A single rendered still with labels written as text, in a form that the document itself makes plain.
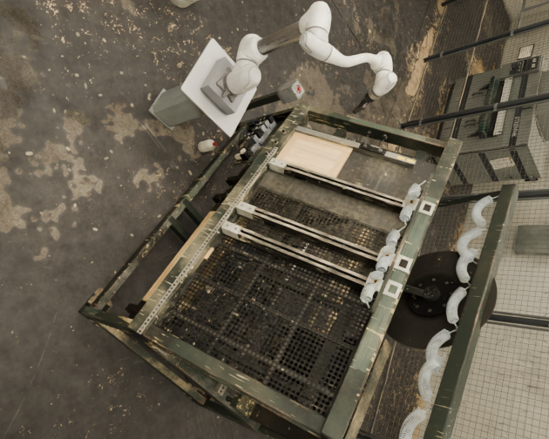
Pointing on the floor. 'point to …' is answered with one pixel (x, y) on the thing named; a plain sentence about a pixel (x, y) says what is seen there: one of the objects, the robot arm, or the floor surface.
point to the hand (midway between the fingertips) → (355, 110)
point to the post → (262, 100)
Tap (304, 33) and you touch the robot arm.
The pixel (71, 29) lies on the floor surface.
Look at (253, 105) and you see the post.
